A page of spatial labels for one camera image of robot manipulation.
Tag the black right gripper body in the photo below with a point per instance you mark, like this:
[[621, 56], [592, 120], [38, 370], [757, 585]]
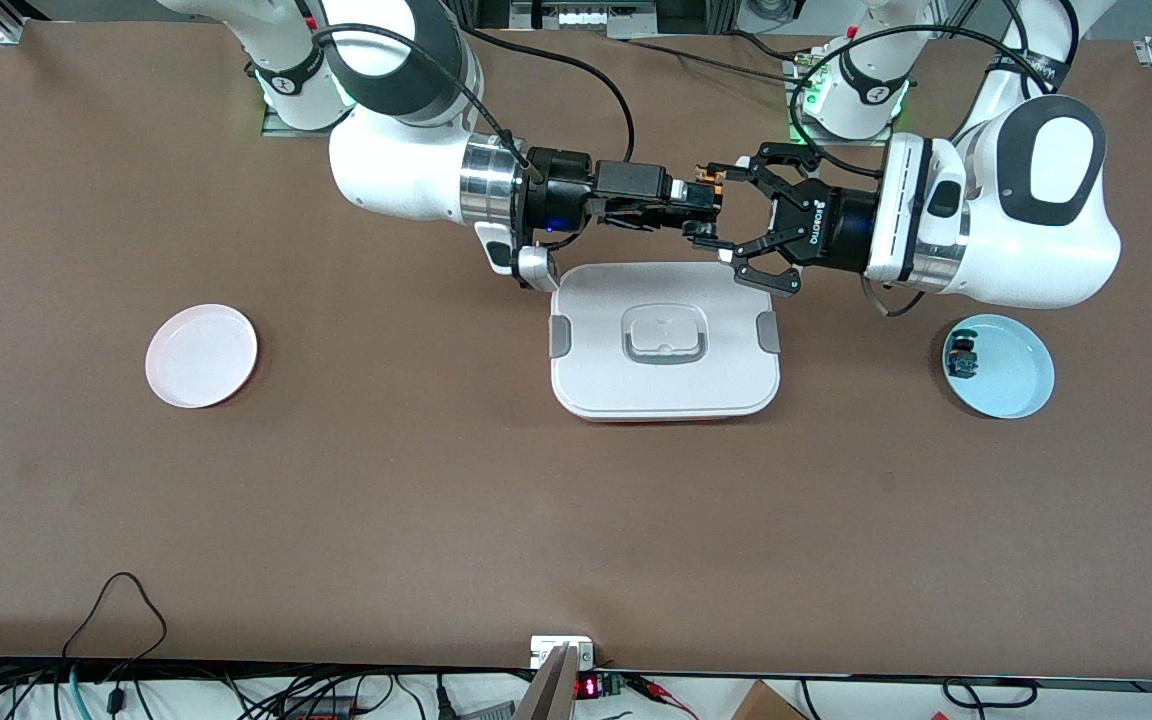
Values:
[[558, 193]]

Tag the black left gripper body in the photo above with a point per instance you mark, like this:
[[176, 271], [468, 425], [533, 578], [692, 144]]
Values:
[[822, 231]]

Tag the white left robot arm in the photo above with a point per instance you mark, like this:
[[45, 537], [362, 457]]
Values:
[[996, 250]]

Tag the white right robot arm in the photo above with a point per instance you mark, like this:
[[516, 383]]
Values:
[[386, 170]]

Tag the pink storage box white lid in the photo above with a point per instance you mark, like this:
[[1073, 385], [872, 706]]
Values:
[[666, 300]]

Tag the white power strip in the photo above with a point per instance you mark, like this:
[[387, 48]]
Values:
[[586, 18]]

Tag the light blue round plate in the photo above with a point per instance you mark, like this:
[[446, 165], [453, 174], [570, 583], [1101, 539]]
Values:
[[1011, 375]]

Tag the pink round plate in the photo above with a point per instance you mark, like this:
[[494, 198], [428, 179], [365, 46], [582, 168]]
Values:
[[201, 355]]

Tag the small white outlet box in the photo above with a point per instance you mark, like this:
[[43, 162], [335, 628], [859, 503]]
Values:
[[546, 645]]

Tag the red clip lead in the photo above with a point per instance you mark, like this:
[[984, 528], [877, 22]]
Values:
[[651, 685]]

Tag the brown cardboard box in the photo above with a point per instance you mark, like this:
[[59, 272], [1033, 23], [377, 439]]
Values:
[[766, 705]]

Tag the small green circuit board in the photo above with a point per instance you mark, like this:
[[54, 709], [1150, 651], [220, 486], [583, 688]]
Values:
[[614, 686]]

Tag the red digit display module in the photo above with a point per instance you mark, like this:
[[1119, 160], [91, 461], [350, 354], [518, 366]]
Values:
[[588, 687]]

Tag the black power adapter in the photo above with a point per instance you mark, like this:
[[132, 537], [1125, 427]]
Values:
[[321, 708]]

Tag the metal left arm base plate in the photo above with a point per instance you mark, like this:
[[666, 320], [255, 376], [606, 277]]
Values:
[[801, 140]]

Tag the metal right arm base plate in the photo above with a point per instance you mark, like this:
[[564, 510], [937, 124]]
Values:
[[271, 128]]

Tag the grey camera mount beam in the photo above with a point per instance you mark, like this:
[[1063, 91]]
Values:
[[546, 695]]

